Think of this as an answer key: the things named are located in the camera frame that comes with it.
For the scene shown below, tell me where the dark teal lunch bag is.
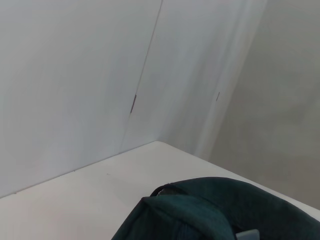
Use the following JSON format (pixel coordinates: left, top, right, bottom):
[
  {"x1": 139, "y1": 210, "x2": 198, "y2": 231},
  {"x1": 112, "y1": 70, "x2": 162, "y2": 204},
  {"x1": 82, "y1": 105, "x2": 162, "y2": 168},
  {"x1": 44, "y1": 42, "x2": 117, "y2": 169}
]
[{"x1": 111, "y1": 176, "x2": 320, "y2": 240}]

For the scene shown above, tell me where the clear blue-rimmed plastic container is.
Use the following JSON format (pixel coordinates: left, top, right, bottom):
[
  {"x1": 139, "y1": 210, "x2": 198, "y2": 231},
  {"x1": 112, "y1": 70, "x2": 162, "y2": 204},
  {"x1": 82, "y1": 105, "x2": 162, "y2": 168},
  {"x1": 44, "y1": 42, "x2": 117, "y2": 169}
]
[{"x1": 235, "y1": 229, "x2": 261, "y2": 240}]

